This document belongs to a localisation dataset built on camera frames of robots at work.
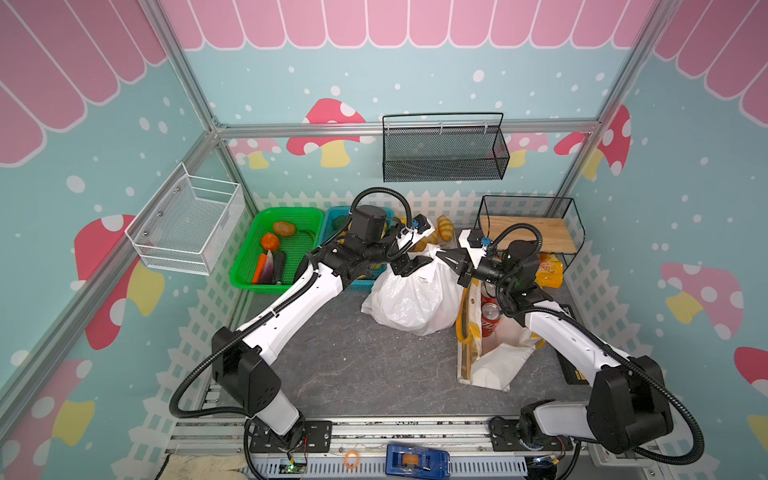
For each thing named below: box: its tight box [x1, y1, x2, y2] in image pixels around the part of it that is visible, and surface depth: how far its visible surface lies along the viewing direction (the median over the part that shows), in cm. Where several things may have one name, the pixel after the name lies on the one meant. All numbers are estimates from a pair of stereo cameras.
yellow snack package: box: [534, 253, 564, 288], surface depth 101 cm
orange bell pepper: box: [262, 233, 279, 251], surface depth 111 cm
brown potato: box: [274, 221, 296, 237], surface depth 117 cm
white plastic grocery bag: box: [361, 243, 464, 335], surface depth 79 cm
